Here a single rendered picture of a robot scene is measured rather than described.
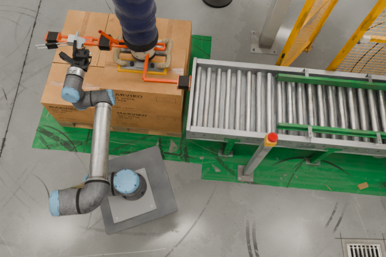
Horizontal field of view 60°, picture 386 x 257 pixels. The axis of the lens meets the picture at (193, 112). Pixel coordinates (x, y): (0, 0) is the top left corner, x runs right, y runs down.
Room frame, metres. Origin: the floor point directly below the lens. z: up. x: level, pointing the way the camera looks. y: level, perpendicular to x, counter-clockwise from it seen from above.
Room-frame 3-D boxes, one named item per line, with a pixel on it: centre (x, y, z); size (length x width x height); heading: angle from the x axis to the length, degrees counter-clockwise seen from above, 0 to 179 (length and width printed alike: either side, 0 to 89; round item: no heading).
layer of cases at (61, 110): (1.61, 0.68, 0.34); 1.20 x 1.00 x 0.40; 89
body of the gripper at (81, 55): (0.93, 0.62, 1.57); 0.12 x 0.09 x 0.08; 0
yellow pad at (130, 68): (1.20, 0.37, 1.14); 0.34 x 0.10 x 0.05; 90
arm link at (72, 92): (0.76, 0.63, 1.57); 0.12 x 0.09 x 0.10; 0
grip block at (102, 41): (1.29, 0.62, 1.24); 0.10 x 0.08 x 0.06; 0
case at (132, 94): (1.29, 0.39, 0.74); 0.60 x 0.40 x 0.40; 89
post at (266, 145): (0.78, -0.54, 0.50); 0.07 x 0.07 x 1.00; 89
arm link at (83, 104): (0.76, 0.62, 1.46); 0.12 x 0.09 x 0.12; 99
